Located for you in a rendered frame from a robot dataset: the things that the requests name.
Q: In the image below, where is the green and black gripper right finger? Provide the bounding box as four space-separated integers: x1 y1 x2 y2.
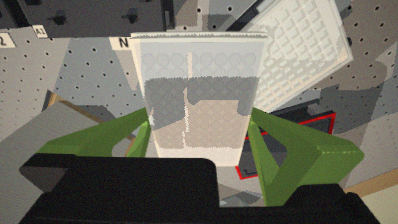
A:
247 107 365 206

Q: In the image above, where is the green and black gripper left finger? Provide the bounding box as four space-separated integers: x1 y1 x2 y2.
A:
35 107 151 157

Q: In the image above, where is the cream label with black letter n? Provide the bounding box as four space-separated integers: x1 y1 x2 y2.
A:
109 37 131 50

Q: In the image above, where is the white button panel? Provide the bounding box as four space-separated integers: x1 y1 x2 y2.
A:
220 196 249 207

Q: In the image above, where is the white n2 label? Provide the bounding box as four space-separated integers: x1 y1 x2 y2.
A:
0 33 17 48

